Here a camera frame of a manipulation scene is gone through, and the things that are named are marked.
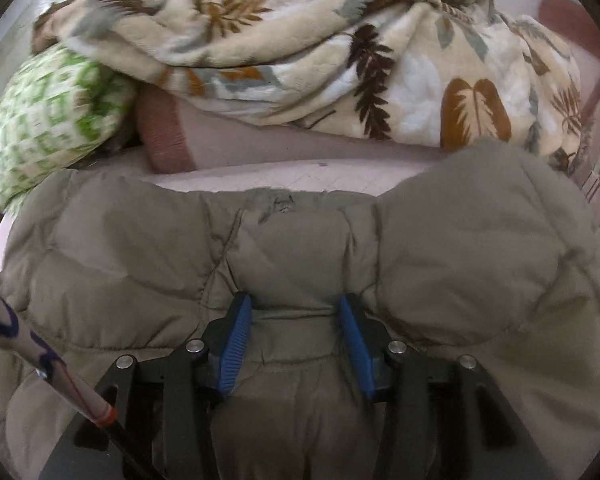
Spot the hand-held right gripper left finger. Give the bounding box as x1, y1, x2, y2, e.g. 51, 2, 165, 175
40, 292, 253, 480

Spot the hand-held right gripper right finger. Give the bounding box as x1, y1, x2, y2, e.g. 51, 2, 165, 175
336, 292, 556, 480

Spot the olive quilted hooded jacket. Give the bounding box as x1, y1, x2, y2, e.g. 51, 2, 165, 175
0, 135, 600, 480

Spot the pink striped sofa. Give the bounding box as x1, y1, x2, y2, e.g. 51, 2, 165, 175
0, 57, 600, 291

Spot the green and white patterned pillow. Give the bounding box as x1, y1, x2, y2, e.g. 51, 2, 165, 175
0, 42, 140, 213

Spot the leaf print fleece blanket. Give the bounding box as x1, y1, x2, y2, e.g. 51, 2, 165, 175
32, 0, 583, 161

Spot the brown cloth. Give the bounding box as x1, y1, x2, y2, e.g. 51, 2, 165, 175
32, 25, 63, 56

